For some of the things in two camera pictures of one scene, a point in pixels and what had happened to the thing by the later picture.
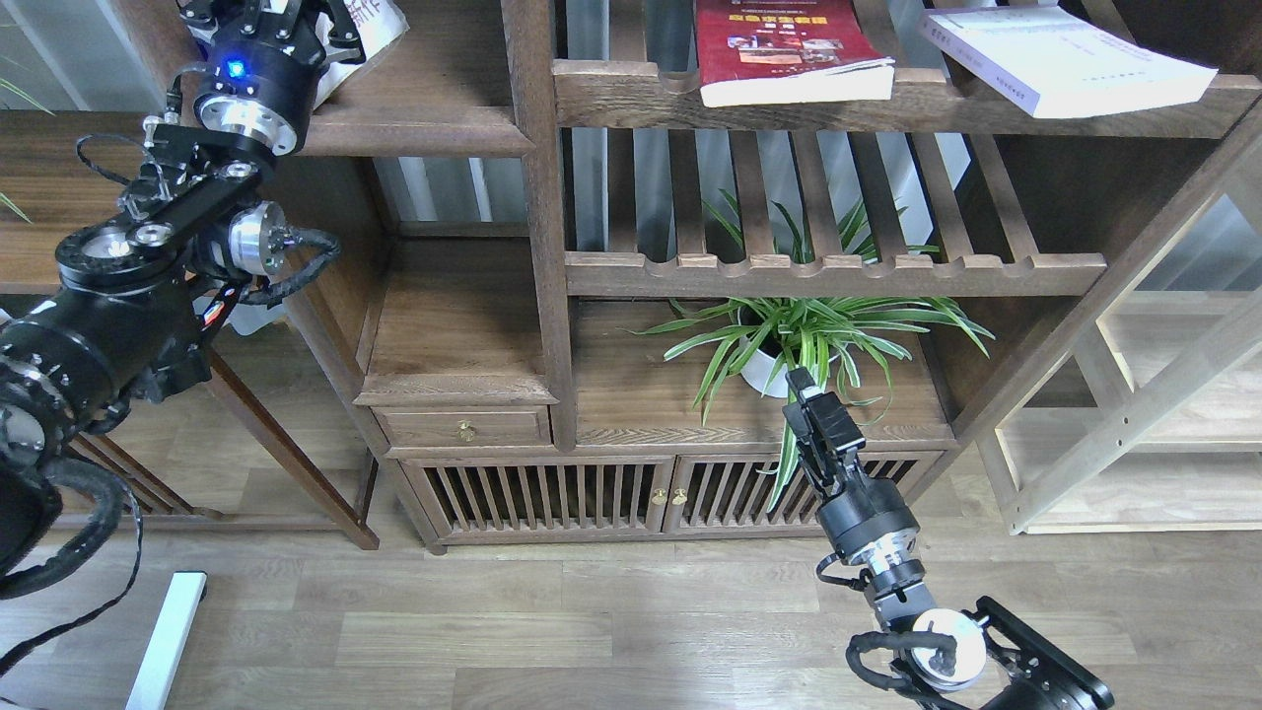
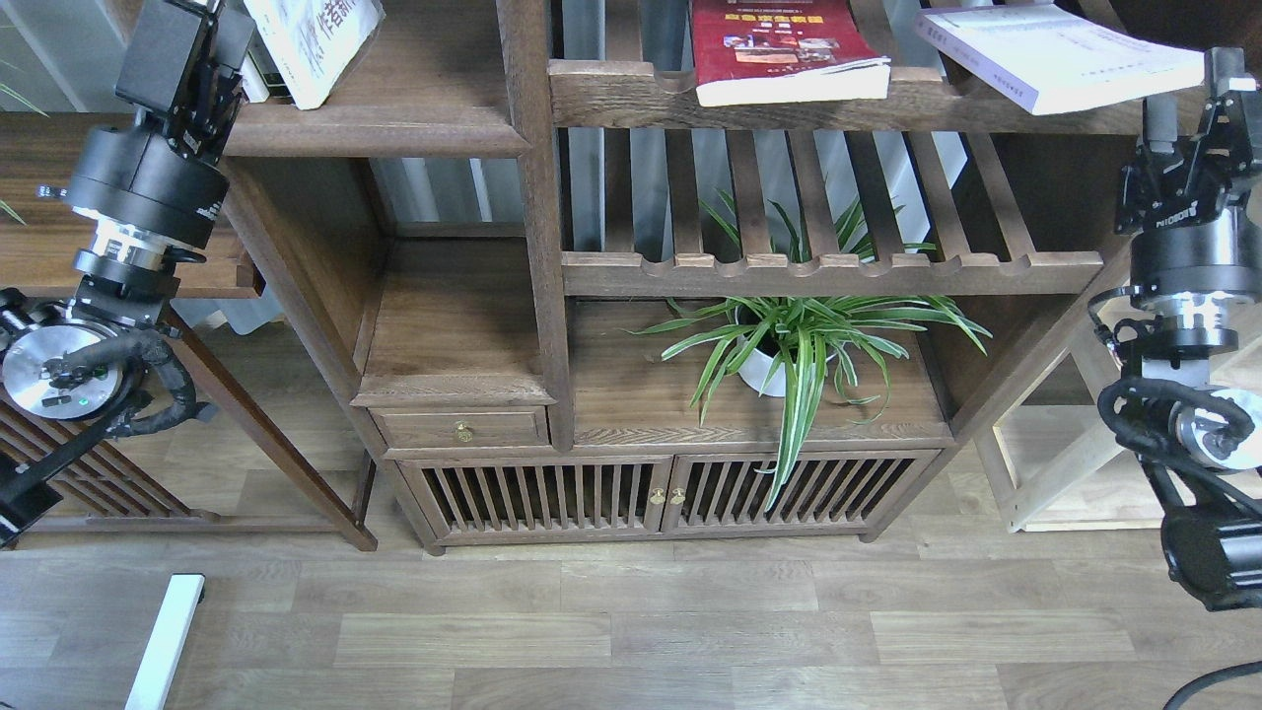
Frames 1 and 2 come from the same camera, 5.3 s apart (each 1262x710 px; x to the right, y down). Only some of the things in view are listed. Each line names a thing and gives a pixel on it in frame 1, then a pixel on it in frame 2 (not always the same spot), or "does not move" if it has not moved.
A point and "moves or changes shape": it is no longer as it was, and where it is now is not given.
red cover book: x=788 y=52 does not move
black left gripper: x=266 y=59 → x=180 y=64
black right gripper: x=858 y=512 → x=1192 y=206
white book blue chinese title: x=378 y=24 moves or changes shape
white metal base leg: x=159 y=669 does not move
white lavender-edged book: x=1050 y=61 does not move
